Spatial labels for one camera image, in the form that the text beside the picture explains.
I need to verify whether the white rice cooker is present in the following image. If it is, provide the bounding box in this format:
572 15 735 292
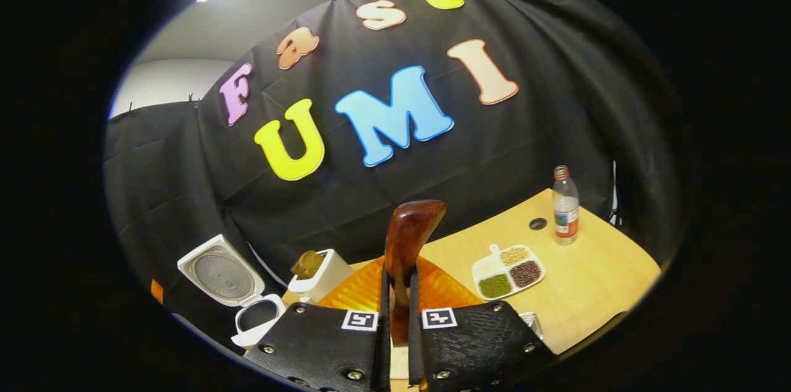
177 234 288 349

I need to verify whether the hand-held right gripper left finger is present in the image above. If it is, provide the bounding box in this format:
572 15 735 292
244 256 391 392

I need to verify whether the white toaster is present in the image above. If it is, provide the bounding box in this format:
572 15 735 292
288 249 356 305

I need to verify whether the white rice pile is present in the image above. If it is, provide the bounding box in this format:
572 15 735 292
475 255 505 279

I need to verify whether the white divided grain dish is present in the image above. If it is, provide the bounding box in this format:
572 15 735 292
471 244 546 302

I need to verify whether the brown bread slice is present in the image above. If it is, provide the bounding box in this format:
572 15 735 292
292 250 326 279

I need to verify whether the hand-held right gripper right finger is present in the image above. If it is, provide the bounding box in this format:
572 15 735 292
408 255 557 392

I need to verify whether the black backdrop cloth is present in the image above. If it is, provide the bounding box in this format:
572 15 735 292
104 0 683 343

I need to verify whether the clear plastic water bottle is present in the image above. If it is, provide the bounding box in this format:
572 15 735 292
552 165 580 246

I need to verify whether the brown wooden spoon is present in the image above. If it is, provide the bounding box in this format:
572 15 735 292
384 199 447 346

